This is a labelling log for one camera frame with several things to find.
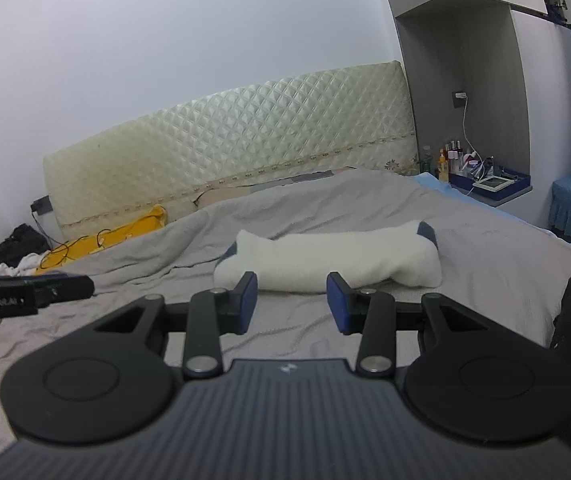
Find white blue striped fleece sweater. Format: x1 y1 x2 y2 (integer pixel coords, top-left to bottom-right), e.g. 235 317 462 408
214 220 443 294

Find white clothes pile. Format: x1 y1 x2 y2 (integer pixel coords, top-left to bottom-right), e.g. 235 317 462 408
0 252 46 278

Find black clothes pile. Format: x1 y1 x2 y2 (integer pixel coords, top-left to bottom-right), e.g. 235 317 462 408
0 223 50 264

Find grey bed duvet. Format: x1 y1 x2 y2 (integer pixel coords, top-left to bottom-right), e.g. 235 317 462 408
0 169 571 452

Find blue bed sheet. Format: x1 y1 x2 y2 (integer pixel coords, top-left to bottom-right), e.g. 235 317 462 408
411 172 571 246

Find blue tray with items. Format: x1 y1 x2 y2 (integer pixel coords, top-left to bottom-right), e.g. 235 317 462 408
449 164 531 200

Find cream quilted headboard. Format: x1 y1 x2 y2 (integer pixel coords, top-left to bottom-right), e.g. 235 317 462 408
43 61 419 238

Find grey wardrobe cabinet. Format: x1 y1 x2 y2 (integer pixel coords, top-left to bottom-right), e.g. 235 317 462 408
389 0 571 226

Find black wall socket plate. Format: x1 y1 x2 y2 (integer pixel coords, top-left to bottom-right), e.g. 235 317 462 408
30 195 53 216

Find white charger with cable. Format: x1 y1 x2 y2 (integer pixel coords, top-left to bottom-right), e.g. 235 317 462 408
453 91 483 162

